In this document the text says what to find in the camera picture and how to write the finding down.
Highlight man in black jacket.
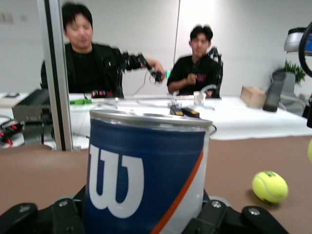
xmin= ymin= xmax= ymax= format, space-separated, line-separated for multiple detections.
xmin=40 ymin=2 xmax=164 ymax=98

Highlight beige wall switch plate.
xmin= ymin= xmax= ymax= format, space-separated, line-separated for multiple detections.
xmin=0 ymin=12 xmax=14 ymax=24

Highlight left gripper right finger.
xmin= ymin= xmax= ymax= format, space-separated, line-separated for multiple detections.
xmin=185 ymin=188 xmax=291 ymax=234

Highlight cables with red connectors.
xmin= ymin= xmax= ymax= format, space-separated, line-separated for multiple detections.
xmin=0 ymin=120 xmax=24 ymax=148

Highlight grey electronics box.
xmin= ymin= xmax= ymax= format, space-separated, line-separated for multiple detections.
xmin=12 ymin=89 xmax=54 ymax=144

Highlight Roland Garros print tennis ball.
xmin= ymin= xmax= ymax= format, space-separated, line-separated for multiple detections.
xmin=252 ymin=170 xmax=289 ymax=204

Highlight white desk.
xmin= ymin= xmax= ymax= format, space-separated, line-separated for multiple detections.
xmin=0 ymin=92 xmax=312 ymax=150

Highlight small cardboard box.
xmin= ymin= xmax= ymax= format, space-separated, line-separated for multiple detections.
xmin=240 ymin=85 xmax=267 ymax=108

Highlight blue white tennis ball can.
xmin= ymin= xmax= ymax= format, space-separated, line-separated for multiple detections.
xmin=84 ymin=109 xmax=214 ymax=234

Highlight aluminium camera post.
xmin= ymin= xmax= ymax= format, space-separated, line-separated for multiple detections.
xmin=36 ymin=0 xmax=74 ymax=151

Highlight man in black t-shirt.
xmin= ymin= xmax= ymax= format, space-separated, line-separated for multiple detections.
xmin=167 ymin=24 xmax=224 ymax=98

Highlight green flat object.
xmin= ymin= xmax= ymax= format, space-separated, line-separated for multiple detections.
xmin=70 ymin=98 xmax=92 ymax=106

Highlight small black desk box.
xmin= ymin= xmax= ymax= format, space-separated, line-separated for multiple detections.
xmin=170 ymin=106 xmax=201 ymax=119

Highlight green potted plant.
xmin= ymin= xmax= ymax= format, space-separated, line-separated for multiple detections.
xmin=273 ymin=59 xmax=306 ymax=85

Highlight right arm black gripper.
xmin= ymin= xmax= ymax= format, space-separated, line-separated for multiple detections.
xmin=302 ymin=94 xmax=312 ymax=129

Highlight dark grey water bottle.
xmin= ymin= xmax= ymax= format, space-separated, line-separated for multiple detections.
xmin=262 ymin=72 xmax=287 ymax=113

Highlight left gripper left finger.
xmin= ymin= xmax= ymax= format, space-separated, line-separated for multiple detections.
xmin=0 ymin=185 xmax=86 ymax=234

